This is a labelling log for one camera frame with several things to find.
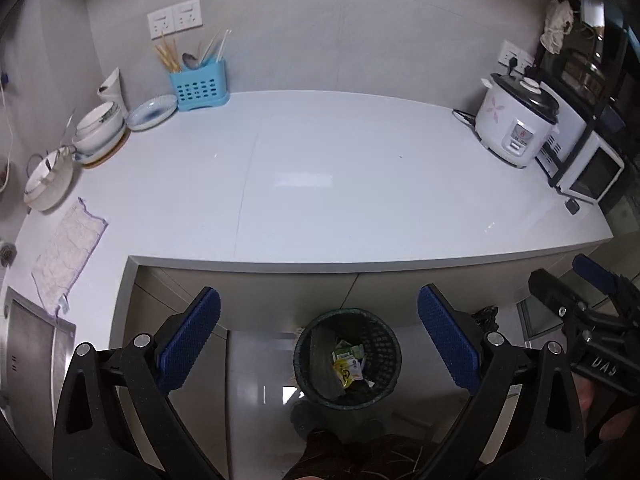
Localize green blue medicine box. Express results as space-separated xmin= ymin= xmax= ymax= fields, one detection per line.
xmin=332 ymin=340 xmax=366 ymax=364

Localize black mesh trash bin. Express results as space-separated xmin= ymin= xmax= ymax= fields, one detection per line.
xmin=293 ymin=308 xmax=402 ymax=411

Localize person's right hand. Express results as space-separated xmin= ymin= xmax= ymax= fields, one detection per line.
xmin=573 ymin=374 xmax=639 ymax=442

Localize white toaster oven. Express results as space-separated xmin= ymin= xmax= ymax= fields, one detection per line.
xmin=536 ymin=127 xmax=625 ymax=204

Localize yellow snack wrapper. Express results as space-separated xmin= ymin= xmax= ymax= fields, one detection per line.
xmin=333 ymin=359 xmax=363 ymax=389

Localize stainless steel sink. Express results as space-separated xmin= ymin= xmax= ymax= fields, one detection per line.
xmin=1 ymin=287 xmax=76 ymax=416

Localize white dish cloth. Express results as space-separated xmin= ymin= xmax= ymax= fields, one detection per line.
xmin=30 ymin=197 xmax=108 ymax=318

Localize white floral rice cooker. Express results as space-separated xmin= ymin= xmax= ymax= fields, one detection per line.
xmin=474 ymin=73 xmax=559 ymax=168

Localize black appliance rack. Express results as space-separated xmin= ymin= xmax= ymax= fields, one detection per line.
xmin=529 ymin=0 xmax=639 ymax=195

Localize stacked white bowls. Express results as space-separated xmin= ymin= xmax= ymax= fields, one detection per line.
xmin=72 ymin=101 xmax=128 ymax=166

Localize blue utensil holder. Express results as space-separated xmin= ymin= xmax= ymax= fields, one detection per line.
xmin=169 ymin=58 xmax=230 ymax=112

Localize white wall socket right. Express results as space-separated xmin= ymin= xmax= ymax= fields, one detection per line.
xmin=498 ymin=40 xmax=534 ymax=75

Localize white wall socket pair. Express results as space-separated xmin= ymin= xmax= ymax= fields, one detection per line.
xmin=148 ymin=0 xmax=203 ymax=39

